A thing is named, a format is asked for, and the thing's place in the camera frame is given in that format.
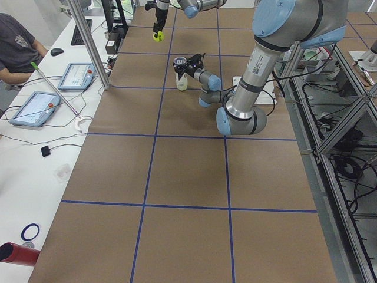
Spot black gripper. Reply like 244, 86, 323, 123
175, 53, 205, 80
145, 1, 168, 35

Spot yellow tennis ball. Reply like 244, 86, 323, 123
153, 31, 164, 42

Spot white tennis ball can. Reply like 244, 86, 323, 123
173, 57, 188, 91

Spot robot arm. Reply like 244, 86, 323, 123
145, 0, 227, 42
173, 1, 348, 136

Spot black box white label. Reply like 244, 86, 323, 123
105, 32, 121, 55

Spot black monitor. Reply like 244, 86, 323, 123
101, 0, 128, 37

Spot black keyboard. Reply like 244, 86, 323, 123
70, 18, 94, 46

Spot teach pendant far tablet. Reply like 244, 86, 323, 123
58, 63, 95, 91

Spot teach pendant tablet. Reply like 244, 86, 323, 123
58, 63, 95, 91
9, 91, 61, 127

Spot black computer mouse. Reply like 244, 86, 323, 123
50, 48, 64, 57

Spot white curved plastic piece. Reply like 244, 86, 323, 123
74, 116, 92, 133

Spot seated person grey shirt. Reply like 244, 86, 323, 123
1, 13, 48, 85

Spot teach pendant near tablet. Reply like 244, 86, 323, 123
9, 91, 61, 127

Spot small black square pad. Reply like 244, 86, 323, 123
41, 146, 51, 157

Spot red cylinder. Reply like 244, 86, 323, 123
1, 242, 40, 266

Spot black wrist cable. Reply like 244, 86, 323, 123
211, 84, 238, 95

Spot aluminium frame post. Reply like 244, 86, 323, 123
67, 0, 110, 90

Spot white pedestal column base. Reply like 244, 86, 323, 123
232, 75, 278, 106

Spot metal rod green handle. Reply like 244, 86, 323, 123
31, 61, 81, 119

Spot blue tape ring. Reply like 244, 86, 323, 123
21, 223, 41, 242

